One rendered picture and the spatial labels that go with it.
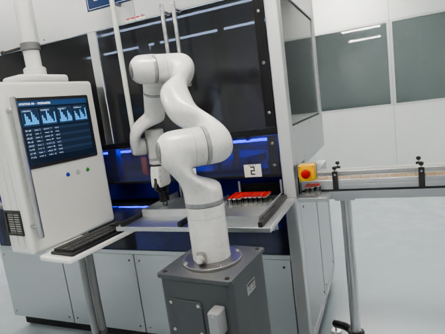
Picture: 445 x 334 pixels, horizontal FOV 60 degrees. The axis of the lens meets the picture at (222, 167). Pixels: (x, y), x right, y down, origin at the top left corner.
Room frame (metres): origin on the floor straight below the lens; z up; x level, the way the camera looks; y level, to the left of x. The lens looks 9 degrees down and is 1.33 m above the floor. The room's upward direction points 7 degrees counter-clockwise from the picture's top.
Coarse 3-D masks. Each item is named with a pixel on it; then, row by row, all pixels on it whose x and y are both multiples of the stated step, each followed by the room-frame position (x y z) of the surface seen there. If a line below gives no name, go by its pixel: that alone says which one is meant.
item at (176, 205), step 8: (176, 192) 2.03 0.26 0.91; (168, 200) 1.94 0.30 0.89; (176, 200) 1.97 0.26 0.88; (184, 200) 1.95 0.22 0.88; (144, 208) 1.75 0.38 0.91; (152, 208) 1.81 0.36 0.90; (160, 208) 1.84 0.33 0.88; (168, 208) 1.82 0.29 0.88; (176, 208) 1.80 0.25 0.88; (184, 208) 1.78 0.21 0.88; (144, 216) 1.73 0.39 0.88; (152, 216) 1.71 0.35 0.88; (160, 216) 1.69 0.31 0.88; (168, 216) 1.68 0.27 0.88; (176, 216) 1.66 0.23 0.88; (184, 216) 1.65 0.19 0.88
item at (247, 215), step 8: (224, 200) 1.75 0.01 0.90; (272, 200) 1.72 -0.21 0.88; (224, 208) 1.69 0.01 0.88; (232, 208) 1.67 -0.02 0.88; (240, 208) 1.65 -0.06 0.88; (248, 208) 1.64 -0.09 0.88; (256, 208) 1.62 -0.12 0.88; (264, 208) 1.60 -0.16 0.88; (232, 216) 1.43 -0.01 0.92; (240, 216) 1.42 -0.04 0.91; (248, 216) 1.41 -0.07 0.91; (256, 216) 1.39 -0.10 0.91; (232, 224) 1.43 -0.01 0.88; (240, 224) 1.42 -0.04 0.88; (248, 224) 1.41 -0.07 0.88; (256, 224) 1.39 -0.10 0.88
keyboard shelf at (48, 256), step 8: (128, 232) 1.80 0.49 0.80; (72, 240) 1.78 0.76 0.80; (112, 240) 1.70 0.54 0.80; (96, 248) 1.62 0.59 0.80; (40, 256) 1.59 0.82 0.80; (48, 256) 1.57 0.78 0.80; (56, 256) 1.55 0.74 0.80; (64, 256) 1.54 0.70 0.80; (72, 256) 1.53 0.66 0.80; (80, 256) 1.54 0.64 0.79
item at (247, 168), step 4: (248, 164) 1.79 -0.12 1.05; (252, 164) 1.78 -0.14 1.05; (256, 164) 1.77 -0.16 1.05; (260, 164) 1.77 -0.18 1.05; (244, 168) 1.80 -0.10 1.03; (248, 168) 1.79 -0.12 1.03; (252, 168) 1.78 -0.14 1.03; (256, 168) 1.77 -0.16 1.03; (260, 168) 1.77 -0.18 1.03; (244, 172) 1.80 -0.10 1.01; (248, 172) 1.79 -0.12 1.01; (252, 172) 1.78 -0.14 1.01; (256, 172) 1.78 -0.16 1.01; (260, 172) 1.77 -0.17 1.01; (248, 176) 1.79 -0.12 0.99; (252, 176) 1.78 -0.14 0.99; (256, 176) 1.78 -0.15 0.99
